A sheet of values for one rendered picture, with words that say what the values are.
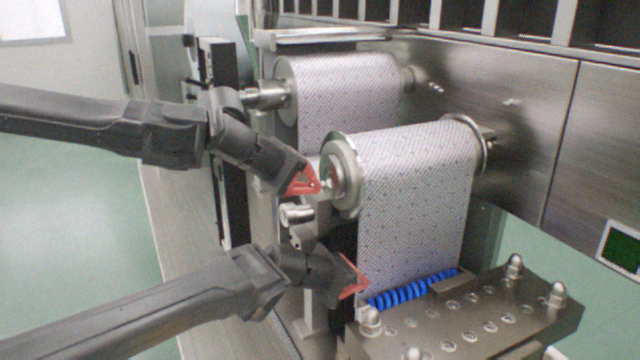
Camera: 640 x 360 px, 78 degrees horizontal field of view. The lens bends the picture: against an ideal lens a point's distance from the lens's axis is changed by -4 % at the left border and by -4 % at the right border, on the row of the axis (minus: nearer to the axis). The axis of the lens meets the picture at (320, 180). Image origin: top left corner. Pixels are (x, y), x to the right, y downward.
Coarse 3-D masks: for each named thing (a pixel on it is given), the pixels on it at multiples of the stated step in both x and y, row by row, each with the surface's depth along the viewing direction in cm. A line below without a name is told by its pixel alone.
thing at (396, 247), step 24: (456, 192) 73; (384, 216) 67; (408, 216) 70; (432, 216) 73; (456, 216) 75; (360, 240) 67; (384, 240) 69; (408, 240) 72; (432, 240) 75; (456, 240) 78; (360, 264) 69; (384, 264) 72; (408, 264) 75; (432, 264) 78; (456, 264) 81; (384, 288) 74
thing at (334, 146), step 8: (328, 144) 68; (336, 144) 65; (328, 152) 68; (336, 152) 66; (344, 152) 63; (344, 160) 64; (344, 168) 64; (352, 168) 63; (352, 176) 62; (352, 184) 63; (352, 192) 63; (336, 200) 69; (344, 200) 66; (352, 200) 64; (344, 208) 67
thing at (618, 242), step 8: (616, 232) 59; (608, 240) 61; (616, 240) 60; (624, 240) 58; (632, 240) 57; (608, 248) 61; (616, 248) 60; (624, 248) 59; (632, 248) 58; (608, 256) 61; (616, 256) 60; (624, 256) 59; (632, 256) 58; (624, 264) 59; (632, 264) 58
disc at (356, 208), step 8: (328, 136) 69; (336, 136) 66; (344, 136) 64; (344, 144) 64; (352, 144) 62; (320, 152) 73; (352, 152) 62; (352, 160) 63; (360, 160) 61; (360, 168) 61; (360, 176) 62; (360, 184) 62; (360, 192) 62; (360, 200) 63; (336, 208) 71; (352, 208) 66; (360, 208) 64; (344, 216) 69; (352, 216) 66
